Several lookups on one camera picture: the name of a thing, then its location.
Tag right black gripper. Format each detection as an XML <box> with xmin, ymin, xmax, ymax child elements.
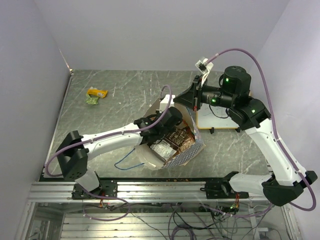
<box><xmin>173</xmin><ymin>74</ymin><xmax>236</xmax><ymax>112</ymax></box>

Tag checkered paper bag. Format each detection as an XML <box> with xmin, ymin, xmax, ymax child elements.
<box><xmin>114</xmin><ymin>96</ymin><xmax>207</xmax><ymax>171</ymax></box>

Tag brown snack bag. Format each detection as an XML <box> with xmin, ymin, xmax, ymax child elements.
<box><xmin>163</xmin><ymin>126</ymin><xmax>196</xmax><ymax>160</ymax></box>

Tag yellow snack bar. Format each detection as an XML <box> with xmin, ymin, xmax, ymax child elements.
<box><xmin>86</xmin><ymin>87</ymin><xmax>108</xmax><ymax>98</ymax></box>

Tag green snack packet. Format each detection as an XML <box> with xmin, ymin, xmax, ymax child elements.
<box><xmin>85</xmin><ymin>95</ymin><xmax>99</xmax><ymax>105</ymax></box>

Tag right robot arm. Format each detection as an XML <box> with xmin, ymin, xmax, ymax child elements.
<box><xmin>173</xmin><ymin>66</ymin><xmax>318</xmax><ymax>207</ymax></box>

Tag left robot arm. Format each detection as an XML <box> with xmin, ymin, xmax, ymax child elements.
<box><xmin>56</xmin><ymin>106</ymin><xmax>183</xmax><ymax>199</ymax></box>

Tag white whiteboard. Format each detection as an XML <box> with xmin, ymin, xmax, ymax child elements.
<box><xmin>196</xmin><ymin>103</ymin><xmax>239</xmax><ymax>130</ymax></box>

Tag white labelled snack packet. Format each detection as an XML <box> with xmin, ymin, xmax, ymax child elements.
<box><xmin>150</xmin><ymin>139</ymin><xmax>178</xmax><ymax>162</ymax></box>

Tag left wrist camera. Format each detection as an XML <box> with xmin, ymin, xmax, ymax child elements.
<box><xmin>159</xmin><ymin>94</ymin><xmax>175</xmax><ymax>112</ymax></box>

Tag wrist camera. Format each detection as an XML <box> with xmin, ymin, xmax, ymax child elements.
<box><xmin>195</xmin><ymin>57</ymin><xmax>214</xmax><ymax>84</ymax></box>
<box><xmin>159</xmin><ymin>94</ymin><xmax>175</xmax><ymax>112</ymax></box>

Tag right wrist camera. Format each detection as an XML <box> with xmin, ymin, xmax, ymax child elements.
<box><xmin>195</xmin><ymin>57</ymin><xmax>214</xmax><ymax>84</ymax></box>

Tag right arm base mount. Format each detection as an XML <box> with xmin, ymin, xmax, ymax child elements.
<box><xmin>200</xmin><ymin>180</ymin><xmax>250</xmax><ymax>199</ymax></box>

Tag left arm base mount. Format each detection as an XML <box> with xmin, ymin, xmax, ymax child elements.
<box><xmin>71</xmin><ymin>179</ymin><xmax>118</xmax><ymax>200</ymax></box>

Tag aluminium rail frame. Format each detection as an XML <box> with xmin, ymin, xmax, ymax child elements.
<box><xmin>17</xmin><ymin>70</ymin><xmax>302</xmax><ymax>240</ymax></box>

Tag loose wires under table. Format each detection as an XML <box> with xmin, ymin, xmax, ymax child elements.
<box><xmin>82</xmin><ymin>191</ymin><xmax>276</xmax><ymax>240</ymax></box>

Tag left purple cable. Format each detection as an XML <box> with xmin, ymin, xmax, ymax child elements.
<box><xmin>44</xmin><ymin>84</ymin><xmax>173</xmax><ymax>178</ymax></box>

